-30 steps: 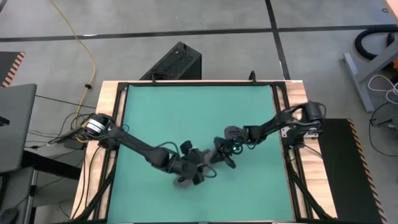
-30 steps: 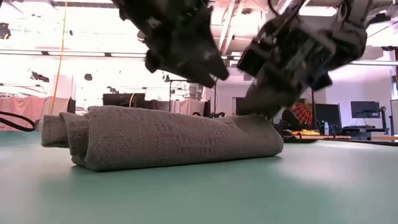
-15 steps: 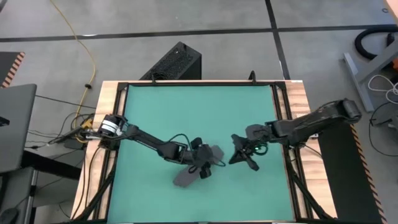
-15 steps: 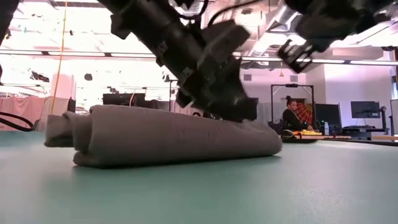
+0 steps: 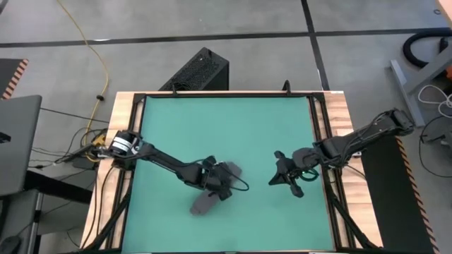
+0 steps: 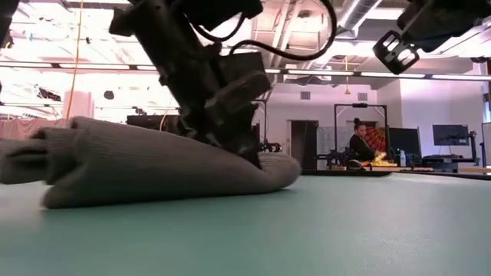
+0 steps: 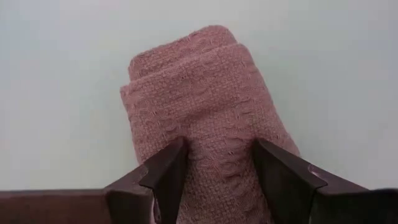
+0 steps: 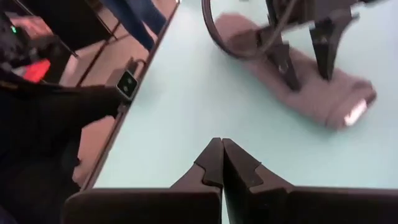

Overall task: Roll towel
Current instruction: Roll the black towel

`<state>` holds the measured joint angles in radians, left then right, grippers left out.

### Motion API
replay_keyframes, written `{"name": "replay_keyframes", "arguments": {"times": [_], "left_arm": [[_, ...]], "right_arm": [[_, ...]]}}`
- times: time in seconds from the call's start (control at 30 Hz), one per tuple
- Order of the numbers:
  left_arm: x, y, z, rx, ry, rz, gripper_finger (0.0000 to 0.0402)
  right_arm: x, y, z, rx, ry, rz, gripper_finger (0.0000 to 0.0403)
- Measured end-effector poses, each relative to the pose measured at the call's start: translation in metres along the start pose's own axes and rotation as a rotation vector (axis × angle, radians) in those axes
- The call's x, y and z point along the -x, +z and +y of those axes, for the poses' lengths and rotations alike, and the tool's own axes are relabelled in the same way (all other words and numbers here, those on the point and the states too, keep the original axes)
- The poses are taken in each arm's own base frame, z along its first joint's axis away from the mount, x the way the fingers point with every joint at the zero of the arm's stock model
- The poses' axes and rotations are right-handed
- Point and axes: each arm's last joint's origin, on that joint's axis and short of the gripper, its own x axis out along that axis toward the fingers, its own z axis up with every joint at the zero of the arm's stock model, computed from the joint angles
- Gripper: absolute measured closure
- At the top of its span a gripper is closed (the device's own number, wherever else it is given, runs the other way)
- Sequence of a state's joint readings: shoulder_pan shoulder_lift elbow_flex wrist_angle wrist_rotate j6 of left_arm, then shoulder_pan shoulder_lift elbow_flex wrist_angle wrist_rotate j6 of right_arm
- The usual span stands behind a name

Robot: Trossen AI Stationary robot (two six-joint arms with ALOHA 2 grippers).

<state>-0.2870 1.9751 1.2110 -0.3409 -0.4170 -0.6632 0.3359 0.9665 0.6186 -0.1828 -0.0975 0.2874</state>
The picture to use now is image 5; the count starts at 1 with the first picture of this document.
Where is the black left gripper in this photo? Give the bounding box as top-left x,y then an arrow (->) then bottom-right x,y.
203,155 -> 236,202

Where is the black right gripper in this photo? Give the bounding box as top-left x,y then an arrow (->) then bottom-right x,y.
268,147 -> 321,198

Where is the grey terry towel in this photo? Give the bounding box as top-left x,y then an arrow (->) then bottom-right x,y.
189,161 -> 244,216

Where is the teal table mat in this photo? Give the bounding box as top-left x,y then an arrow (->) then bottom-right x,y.
121,97 -> 335,253

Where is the black computer tower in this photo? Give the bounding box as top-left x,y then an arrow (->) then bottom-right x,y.
158,47 -> 230,92

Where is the large black striped floor mat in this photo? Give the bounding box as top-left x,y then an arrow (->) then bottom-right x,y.
356,133 -> 441,254

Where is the black power strip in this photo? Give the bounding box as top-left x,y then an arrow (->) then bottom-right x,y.
56,143 -> 114,164

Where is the grey metal desk leg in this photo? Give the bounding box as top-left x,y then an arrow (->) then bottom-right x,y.
389,52 -> 452,128

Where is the small black striped floor mat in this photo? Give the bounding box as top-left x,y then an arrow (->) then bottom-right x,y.
0,59 -> 29,100

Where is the black table frame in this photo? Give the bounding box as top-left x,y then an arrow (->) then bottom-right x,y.
83,92 -> 384,254

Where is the yellow cable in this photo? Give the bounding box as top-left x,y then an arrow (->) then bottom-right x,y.
56,0 -> 109,163

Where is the black vacuum hose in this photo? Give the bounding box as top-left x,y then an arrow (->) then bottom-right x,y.
402,28 -> 452,68

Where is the white cable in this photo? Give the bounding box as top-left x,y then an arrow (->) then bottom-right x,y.
417,83 -> 452,119

